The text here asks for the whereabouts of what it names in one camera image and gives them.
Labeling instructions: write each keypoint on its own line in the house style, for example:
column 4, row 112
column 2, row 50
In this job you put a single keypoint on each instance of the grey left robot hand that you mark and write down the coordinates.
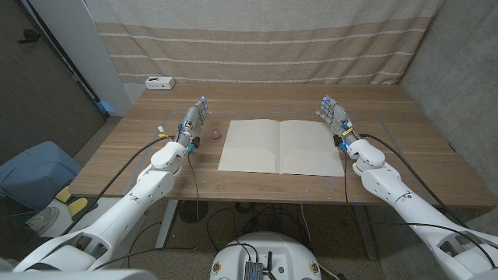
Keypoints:
column 191, row 124

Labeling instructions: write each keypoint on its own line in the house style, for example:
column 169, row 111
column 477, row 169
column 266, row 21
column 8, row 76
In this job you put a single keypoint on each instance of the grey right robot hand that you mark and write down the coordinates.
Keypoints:
column 337, row 118

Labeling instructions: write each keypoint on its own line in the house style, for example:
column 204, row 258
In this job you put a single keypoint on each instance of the cream paper file folder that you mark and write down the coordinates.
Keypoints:
column 280, row 148

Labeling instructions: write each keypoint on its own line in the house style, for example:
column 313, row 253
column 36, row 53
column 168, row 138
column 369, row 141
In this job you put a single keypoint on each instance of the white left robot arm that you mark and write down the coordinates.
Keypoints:
column 148, row 190

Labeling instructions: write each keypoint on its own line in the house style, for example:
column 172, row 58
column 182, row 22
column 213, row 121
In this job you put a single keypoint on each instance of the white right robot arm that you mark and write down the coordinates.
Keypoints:
column 393, row 190

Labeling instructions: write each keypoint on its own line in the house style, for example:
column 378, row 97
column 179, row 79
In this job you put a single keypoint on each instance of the small pink glitter ball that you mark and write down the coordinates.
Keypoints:
column 216, row 134

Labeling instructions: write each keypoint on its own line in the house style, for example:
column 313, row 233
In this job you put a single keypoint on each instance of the white power strip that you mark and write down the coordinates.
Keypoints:
column 159, row 82

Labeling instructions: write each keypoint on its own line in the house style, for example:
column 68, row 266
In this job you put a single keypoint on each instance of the round black floor vent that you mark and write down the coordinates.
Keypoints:
column 193, row 211

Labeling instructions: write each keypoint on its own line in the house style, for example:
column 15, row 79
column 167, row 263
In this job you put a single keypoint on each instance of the beige striped cloth backdrop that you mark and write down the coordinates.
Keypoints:
column 264, row 46

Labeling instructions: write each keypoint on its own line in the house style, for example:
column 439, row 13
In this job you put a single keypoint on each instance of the white table leg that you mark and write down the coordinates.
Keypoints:
column 166, row 225

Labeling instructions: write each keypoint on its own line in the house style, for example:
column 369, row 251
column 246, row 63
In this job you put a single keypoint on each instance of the grey table leg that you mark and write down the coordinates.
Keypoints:
column 365, row 233

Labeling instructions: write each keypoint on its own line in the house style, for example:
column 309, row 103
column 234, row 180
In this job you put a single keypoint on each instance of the white pillar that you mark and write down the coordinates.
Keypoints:
column 93, row 58

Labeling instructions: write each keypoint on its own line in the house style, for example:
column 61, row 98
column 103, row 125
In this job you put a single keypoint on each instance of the yellow foam object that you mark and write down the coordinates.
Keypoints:
column 78, row 204

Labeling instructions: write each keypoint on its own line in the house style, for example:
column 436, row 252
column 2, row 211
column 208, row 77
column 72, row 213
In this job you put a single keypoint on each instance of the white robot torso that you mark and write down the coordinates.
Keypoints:
column 268, row 249

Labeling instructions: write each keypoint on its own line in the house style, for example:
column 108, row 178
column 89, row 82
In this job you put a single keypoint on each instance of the grey box on torso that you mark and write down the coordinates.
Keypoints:
column 253, row 271

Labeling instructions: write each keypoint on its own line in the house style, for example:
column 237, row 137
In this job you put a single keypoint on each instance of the black antenna on torso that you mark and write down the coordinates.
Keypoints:
column 269, row 264

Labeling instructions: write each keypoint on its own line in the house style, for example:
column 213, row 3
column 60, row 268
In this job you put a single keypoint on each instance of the blue plastic bin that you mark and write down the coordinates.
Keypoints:
column 35, row 171

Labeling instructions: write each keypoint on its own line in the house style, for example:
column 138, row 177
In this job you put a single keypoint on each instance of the white shoe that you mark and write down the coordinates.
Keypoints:
column 43, row 219

